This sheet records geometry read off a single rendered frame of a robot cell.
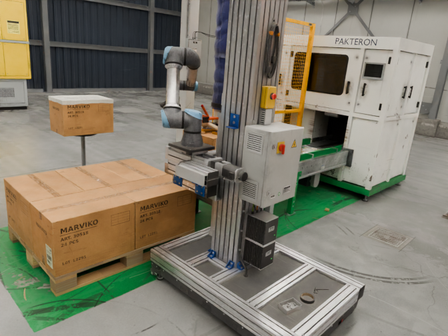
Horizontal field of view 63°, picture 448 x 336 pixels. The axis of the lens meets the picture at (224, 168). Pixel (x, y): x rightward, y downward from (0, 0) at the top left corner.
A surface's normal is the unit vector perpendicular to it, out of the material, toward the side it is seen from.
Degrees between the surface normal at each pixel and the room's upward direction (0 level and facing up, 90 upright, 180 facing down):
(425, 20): 90
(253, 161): 90
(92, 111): 90
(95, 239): 90
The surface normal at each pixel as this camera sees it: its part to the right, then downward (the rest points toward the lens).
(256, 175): -0.69, 0.16
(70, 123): 0.69, 0.26
